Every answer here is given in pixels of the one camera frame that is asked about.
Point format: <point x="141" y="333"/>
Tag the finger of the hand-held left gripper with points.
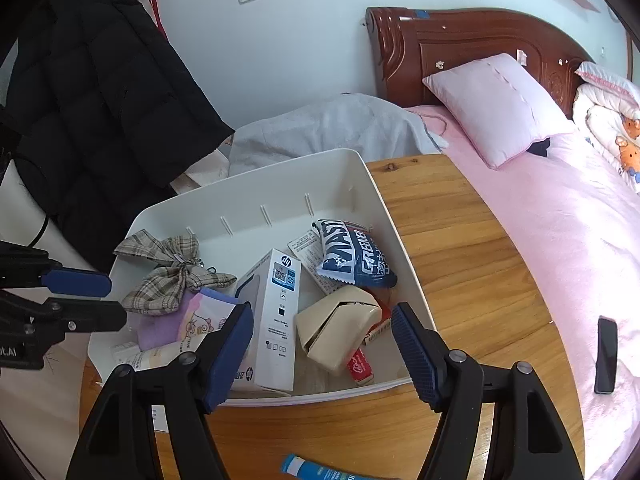
<point x="75" y="282"/>
<point x="85" y="316"/>

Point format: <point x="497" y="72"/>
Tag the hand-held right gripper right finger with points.
<point x="415" y="355"/>

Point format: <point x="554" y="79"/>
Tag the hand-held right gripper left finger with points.
<point x="230" y="355"/>

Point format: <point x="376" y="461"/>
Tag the pink cartoon box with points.
<point x="205" y="317"/>

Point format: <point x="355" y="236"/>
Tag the small red and white box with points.
<point x="361" y="366"/>

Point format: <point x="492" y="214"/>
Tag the white and blue box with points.
<point x="275" y="320"/>

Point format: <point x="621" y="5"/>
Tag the purple plush toy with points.
<point x="157" y="335"/>

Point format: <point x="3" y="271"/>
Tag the plaid fabric bow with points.
<point x="160" y="280"/>

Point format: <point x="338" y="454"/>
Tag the beige plastic case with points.
<point x="335" y="330"/>

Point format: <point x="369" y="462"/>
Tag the blue snack packet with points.
<point x="355" y="255"/>

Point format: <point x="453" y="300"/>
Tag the red and white toothpaste box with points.
<point x="304" y="249"/>

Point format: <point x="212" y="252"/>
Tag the white plastic bin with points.
<point x="280" y="195"/>

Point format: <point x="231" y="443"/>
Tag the white leaf-print cloth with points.
<point x="45" y="400"/>

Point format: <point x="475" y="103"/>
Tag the wooden table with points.
<point x="450" y="260"/>

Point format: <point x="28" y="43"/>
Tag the blue and white tube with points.
<point x="315" y="467"/>

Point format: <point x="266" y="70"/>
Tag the cream shirt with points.
<point x="210" y="170"/>

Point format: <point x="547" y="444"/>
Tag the black puffer jacket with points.
<point x="100" y="100"/>

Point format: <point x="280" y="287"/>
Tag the black phone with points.
<point x="606" y="355"/>

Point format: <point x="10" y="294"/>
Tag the bed with pink sheet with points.
<point x="575" y="235"/>

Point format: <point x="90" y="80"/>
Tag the grey cloth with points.
<point x="340" y="125"/>

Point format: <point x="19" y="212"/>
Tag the small black cloth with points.
<point x="540" y="147"/>

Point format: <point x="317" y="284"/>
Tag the pink pillow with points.
<point x="495" y="105"/>

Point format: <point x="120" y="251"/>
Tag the cartoon print quilt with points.
<point x="610" y="110"/>

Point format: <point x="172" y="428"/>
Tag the dark wooden headboard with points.
<point x="425" y="40"/>

